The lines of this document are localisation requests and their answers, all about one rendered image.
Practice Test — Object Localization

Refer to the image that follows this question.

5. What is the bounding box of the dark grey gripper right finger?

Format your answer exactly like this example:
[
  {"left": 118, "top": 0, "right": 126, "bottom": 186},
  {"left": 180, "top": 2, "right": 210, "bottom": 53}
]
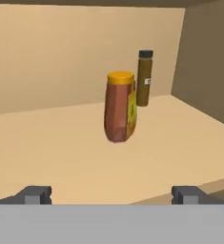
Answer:
[{"left": 171, "top": 185, "right": 224, "bottom": 206}]

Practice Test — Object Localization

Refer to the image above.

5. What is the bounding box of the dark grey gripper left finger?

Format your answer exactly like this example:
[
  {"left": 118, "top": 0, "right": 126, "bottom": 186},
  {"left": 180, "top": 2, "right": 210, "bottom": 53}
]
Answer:
[{"left": 0, "top": 185, "right": 52, "bottom": 206}]

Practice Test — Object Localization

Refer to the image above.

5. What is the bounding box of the beige open cabinet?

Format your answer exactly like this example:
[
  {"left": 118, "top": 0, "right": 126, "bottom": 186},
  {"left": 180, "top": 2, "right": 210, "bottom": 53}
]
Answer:
[{"left": 0, "top": 0, "right": 224, "bottom": 206}]

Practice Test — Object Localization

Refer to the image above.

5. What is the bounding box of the honey bottle with yellow cap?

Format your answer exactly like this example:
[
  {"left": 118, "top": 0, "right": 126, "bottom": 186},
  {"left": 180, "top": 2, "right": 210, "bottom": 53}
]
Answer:
[{"left": 103, "top": 71, "right": 138, "bottom": 144}]

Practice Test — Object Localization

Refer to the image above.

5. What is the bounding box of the brown cinnamon jar, black cap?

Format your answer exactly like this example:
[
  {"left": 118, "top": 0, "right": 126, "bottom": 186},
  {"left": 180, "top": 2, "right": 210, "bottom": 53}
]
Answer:
[{"left": 135, "top": 50, "right": 154, "bottom": 108}]

